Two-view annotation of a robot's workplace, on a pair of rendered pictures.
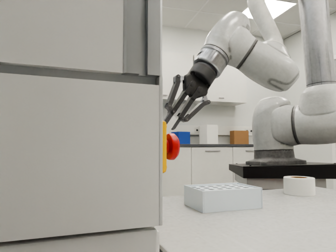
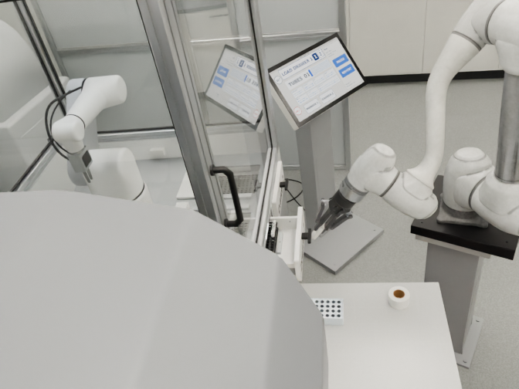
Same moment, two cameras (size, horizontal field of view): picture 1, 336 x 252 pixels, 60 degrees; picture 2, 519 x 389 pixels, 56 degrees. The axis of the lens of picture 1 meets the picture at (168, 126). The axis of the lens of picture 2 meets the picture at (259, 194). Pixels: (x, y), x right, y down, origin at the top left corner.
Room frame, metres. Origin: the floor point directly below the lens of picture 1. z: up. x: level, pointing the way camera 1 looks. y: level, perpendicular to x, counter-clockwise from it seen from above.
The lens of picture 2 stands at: (-0.37, -0.57, 2.15)
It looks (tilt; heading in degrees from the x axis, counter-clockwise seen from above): 38 degrees down; 34
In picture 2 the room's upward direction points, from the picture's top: 11 degrees counter-clockwise
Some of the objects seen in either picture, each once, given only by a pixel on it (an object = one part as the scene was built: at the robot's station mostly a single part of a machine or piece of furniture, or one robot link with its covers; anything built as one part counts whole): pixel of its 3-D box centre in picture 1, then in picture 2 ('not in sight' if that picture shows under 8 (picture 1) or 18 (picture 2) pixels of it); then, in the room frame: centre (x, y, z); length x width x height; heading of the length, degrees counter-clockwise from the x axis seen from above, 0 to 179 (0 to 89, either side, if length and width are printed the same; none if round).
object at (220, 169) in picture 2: not in sight; (228, 197); (0.33, 0.00, 1.45); 0.05 x 0.03 x 0.19; 111
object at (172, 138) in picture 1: (167, 146); not in sight; (0.44, 0.00, 0.88); 0.04 x 0.03 x 0.04; 21
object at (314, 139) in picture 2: not in sight; (323, 170); (1.66, 0.36, 0.51); 0.50 x 0.45 x 1.02; 70
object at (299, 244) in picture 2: not in sight; (300, 242); (0.76, 0.07, 0.87); 0.29 x 0.02 x 0.11; 21
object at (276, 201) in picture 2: not in sight; (278, 191); (1.02, 0.28, 0.87); 0.29 x 0.02 x 0.11; 21
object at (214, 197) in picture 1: (221, 196); (324, 311); (0.57, -0.10, 0.78); 0.12 x 0.08 x 0.04; 109
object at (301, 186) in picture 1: (299, 185); (398, 297); (0.71, -0.32, 0.78); 0.07 x 0.07 x 0.04
